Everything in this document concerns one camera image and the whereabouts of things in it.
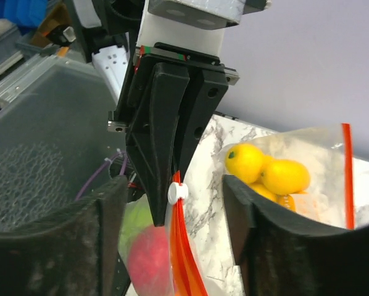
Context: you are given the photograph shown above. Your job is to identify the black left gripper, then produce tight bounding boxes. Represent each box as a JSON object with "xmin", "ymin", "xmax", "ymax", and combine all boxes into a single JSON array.
[{"xmin": 107, "ymin": 43, "xmax": 239, "ymax": 226}]

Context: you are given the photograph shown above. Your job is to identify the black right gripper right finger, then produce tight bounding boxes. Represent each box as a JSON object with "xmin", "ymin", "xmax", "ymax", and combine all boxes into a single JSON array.
[{"xmin": 222, "ymin": 175, "xmax": 369, "ymax": 295}]

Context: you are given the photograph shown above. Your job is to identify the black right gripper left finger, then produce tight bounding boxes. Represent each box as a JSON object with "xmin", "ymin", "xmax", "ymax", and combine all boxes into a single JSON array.
[{"xmin": 0, "ymin": 176, "xmax": 129, "ymax": 295}]

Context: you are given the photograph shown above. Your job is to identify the green lime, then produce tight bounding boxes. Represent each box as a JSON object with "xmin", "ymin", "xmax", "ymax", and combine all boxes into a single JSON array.
[{"xmin": 118, "ymin": 194, "xmax": 153, "ymax": 251}]

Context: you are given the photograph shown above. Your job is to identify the red apple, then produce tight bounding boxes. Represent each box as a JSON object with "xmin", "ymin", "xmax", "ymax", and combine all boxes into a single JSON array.
[{"xmin": 128, "ymin": 226, "xmax": 174, "ymax": 296}]

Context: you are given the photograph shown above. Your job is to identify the yellow lemon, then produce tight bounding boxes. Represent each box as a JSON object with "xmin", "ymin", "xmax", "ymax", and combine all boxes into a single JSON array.
[{"xmin": 260, "ymin": 159, "xmax": 311, "ymax": 195}]

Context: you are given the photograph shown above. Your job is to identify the clear zip top bag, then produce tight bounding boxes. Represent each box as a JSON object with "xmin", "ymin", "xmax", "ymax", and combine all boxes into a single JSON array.
[
  {"xmin": 218, "ymin": 123, "xmax": 355, "ymax": 229},
  {"xmin": 118, "ymin": 171, "xmax": 208, "ymax": 296}
]

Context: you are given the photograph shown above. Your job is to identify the small yellow bell pepper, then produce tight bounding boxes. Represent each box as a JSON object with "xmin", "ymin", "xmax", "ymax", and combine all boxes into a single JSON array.
[{"xmin": 277, "ymin": 192, "xmax": 312, "ymax": 214}]

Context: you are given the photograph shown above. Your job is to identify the yellow apple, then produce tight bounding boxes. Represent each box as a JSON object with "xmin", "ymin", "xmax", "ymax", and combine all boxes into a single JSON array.
[{"xmin": 225, "ymin": 143, "xmax": 264, "ymax": 184}]

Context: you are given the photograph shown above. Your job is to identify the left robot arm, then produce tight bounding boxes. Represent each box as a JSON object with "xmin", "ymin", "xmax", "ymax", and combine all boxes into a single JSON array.
[{"xmin": 66, "ymin": 1, "xmax": 243, "ymax": 226}]

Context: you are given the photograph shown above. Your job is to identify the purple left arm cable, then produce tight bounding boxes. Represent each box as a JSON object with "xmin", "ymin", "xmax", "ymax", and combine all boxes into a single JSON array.
[{"xmin": 75, "ymin": 150, "xmax": 130, "ymax": 201}]

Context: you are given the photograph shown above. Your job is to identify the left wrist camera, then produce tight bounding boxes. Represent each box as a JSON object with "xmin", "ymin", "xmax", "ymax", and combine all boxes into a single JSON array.
[{"xmin": 136, "ymin": 0, "xmax": 271, "ymax": 57}]

